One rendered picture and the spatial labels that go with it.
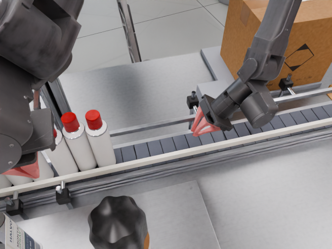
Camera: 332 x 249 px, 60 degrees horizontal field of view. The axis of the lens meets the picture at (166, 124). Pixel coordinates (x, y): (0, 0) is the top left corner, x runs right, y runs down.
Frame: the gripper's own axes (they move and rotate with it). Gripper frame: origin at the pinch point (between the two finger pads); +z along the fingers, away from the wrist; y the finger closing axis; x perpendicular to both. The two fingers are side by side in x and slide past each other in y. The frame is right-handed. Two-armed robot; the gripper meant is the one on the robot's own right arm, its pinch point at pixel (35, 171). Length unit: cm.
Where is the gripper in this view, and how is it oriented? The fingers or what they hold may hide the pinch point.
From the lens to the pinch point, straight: 47.3
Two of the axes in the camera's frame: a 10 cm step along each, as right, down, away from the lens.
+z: 0.0, 6.4, 7.7
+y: 9.6, -2.2, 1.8
